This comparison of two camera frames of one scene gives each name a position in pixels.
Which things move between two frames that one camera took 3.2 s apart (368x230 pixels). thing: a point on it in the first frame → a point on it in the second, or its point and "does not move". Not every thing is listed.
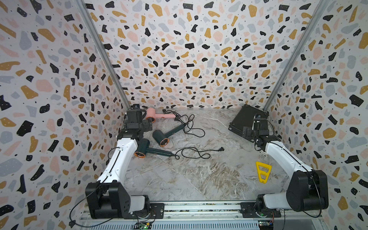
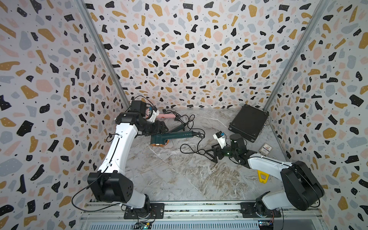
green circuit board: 142,225 does not move
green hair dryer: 143,146 → 162,139
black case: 244,118 does not move
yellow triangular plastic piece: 261,172 does not move
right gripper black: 248,133 → 215,150
